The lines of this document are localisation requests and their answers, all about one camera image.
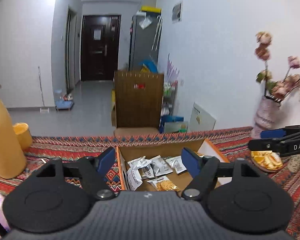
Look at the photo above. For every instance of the white board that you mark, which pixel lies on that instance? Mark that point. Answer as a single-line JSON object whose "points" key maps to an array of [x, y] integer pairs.
{"points": [[205, 120]]}

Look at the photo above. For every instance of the yellow cup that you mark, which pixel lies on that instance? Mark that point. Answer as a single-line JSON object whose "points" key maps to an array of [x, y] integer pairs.
{"points": [[23, 136]]}

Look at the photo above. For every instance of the grey interior door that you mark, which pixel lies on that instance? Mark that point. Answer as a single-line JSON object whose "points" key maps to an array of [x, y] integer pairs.
{"points": [[71, 55]]}

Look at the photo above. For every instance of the blue plastic object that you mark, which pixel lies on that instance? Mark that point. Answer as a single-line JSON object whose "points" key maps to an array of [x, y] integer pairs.
{"points": [[150, 66]]}

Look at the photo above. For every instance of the dried rose bouquet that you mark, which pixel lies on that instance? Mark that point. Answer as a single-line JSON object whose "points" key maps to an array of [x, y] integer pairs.
{"points": [[263, 37]]}

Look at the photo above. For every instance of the blue box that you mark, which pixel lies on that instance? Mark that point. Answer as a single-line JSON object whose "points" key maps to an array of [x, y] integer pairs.
{"points": [[171, 118]]}

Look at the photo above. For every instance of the grey refrigerator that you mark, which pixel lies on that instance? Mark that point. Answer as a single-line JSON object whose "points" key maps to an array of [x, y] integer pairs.
{"points": [[142, 45]]}

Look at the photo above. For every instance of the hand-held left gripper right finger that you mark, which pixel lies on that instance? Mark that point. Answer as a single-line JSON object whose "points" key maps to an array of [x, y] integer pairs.
{"points": [[190, 162]]}

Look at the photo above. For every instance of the cookie print snack packet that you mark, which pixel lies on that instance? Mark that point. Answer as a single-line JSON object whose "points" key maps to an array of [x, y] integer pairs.
{"points": [[163, 185]]}

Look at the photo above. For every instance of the blue floor tray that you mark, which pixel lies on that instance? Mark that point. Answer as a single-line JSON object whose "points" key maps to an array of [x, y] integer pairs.
{"points": [[63, 104]]}

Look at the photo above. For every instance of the orange cardboard box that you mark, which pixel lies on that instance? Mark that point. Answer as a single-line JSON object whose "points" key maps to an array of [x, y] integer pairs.
{"points": [[152, 151]]}

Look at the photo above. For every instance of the dark front door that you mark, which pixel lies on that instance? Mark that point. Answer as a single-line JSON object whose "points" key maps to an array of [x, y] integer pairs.
{"points": [[90, 55]]}

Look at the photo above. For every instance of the wall picture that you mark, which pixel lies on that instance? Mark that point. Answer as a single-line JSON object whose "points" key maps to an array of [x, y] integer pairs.
{"points": [[177, 12]]}

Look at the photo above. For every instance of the purple paper decoration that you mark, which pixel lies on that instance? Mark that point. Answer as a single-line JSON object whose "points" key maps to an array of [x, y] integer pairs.
{"points": [[171, 71]]}

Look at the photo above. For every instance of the brown wooden chair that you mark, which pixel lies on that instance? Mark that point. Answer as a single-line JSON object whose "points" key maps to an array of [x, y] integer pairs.
{"points": [[137, 105]]}

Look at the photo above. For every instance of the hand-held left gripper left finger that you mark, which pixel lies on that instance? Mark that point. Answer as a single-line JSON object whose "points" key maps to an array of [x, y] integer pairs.
{"points": [[107, 160]]}

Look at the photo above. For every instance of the yellow box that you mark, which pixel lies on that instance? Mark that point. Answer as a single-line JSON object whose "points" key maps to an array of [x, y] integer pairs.
{"points": [[151, 8]]}

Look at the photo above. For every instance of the white umbrella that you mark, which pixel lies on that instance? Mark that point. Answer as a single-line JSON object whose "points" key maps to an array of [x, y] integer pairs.
{"points": [[157, 35]]}

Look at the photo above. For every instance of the pile of white snack packets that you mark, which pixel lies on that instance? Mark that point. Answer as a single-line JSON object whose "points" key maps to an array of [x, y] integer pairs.
{"points": [[160, 166]]}

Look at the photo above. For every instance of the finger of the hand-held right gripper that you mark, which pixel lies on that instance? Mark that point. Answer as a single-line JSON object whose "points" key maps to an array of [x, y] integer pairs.
{"points": [[260, 145], [270, 133]]}

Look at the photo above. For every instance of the storage rack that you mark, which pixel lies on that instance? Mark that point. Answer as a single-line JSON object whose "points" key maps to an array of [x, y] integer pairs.
{"points": [[168, 92]]}

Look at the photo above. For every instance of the plate of orange peels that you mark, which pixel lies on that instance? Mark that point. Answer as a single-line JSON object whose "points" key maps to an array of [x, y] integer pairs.
{"points": [[267, 160]]}

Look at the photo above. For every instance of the patterned red tablecloth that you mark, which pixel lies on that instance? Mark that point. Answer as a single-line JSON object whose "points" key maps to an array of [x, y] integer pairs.
{"points": [[65, 147]]}

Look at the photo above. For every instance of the pink ceramic vase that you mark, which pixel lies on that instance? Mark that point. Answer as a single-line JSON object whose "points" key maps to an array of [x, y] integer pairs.
{"points": [[263, 115]]}

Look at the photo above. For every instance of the yellow thermos jug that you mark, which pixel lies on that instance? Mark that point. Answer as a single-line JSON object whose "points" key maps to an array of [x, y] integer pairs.
{"points": [[5, 135]]}

